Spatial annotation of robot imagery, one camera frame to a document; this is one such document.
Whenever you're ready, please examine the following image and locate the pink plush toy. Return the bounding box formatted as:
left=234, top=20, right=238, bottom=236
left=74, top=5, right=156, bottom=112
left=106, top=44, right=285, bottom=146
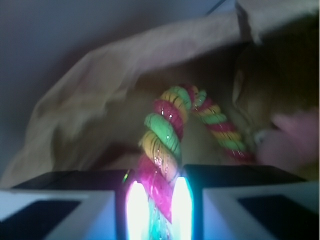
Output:
left=255, top=108, right=320, bottom=172

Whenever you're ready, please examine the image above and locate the brown paper bag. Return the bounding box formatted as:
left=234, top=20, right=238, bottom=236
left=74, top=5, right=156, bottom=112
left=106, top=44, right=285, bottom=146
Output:
left=0, top=0, right=319, bottom=188

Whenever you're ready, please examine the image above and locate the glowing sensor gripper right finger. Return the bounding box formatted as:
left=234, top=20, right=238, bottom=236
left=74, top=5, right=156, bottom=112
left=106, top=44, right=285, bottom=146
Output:
left=174, top=164, right=320, bottom=240

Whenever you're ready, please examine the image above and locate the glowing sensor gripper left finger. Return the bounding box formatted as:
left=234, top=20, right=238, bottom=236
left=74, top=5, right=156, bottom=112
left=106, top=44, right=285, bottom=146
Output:
left=0, top=169, right=136, bottom=240

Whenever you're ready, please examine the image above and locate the multicolored twisted rope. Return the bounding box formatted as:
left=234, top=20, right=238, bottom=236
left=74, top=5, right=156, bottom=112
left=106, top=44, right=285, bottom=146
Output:
left=136, top=83, right=256, bottom=240

